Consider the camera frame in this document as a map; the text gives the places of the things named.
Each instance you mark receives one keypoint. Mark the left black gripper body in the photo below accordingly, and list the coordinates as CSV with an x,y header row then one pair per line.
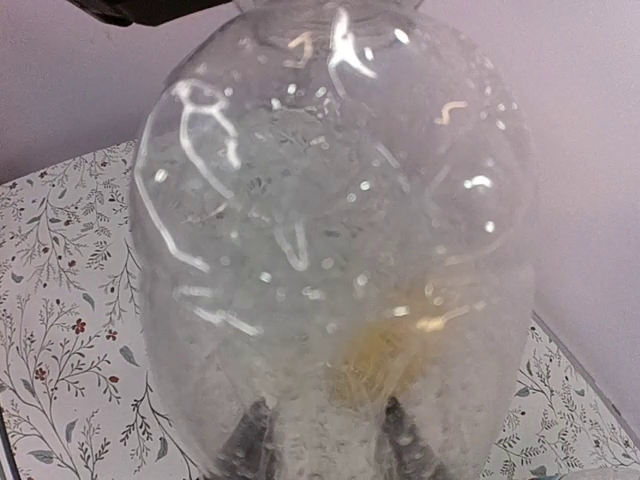
x,y
143,12

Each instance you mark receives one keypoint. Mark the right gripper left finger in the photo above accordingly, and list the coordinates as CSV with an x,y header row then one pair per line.
x,y
250,451

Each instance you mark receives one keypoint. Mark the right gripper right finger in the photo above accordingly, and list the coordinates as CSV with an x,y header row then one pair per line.
x,y
401,451

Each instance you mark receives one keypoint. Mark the yellow juice bottle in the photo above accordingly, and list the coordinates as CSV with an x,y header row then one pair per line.
x,y
390,353

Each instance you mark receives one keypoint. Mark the clear bottle blue cap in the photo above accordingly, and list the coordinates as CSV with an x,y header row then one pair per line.
x,y
307,164

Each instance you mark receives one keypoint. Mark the clear bottle red label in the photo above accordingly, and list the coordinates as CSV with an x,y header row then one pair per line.
x,y
606,474

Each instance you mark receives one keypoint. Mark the floral table mat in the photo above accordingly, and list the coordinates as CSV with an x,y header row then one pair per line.
x,y
77,400

